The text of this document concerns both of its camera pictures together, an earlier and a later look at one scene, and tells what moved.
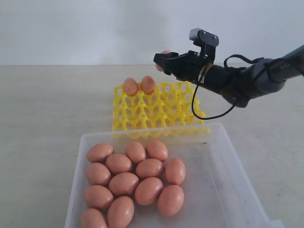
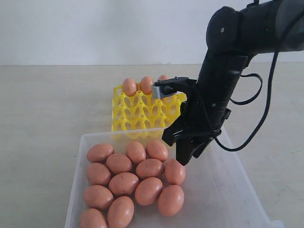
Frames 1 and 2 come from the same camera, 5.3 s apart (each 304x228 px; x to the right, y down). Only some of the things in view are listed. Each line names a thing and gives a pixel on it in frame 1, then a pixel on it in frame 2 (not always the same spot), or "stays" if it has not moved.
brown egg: [148, 84] stays
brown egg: [164, 52] to [165, 77]
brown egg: [170, 200] stays
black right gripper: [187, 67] to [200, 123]
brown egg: [130, 86] stays
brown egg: [175, 171] stays
